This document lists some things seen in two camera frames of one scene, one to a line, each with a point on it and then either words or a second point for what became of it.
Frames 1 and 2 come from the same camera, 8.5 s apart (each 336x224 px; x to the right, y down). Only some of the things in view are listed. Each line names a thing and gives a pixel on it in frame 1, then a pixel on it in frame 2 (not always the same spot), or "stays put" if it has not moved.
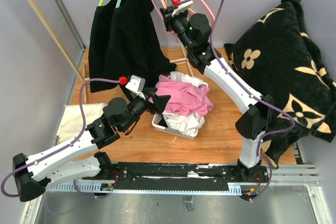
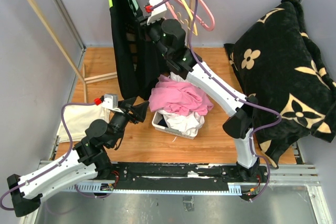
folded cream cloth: x=72 y=123 stays put
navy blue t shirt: x=162 y=122 stays put
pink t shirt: x=185 y=99 stays put
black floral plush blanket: x=277 y=56 stays put
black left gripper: x=160 y=102 -> x=139 y=110
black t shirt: x=102 y=46 -> x=127 y=74
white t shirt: x=189 y=123 stays put
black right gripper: x=168 y=19 -> x=144 y=28
